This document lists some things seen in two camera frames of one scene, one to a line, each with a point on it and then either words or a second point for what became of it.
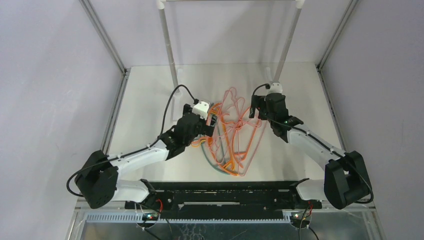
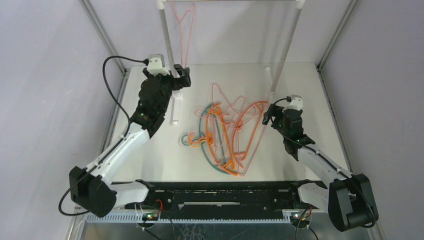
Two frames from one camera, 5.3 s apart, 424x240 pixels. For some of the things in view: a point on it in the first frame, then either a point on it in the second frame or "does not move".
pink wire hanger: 232,109 → 179,21
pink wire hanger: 238,143 → 255,112
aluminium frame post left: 125,71 does not move
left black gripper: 204,130 → 182,82
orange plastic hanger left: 204,141 does not move
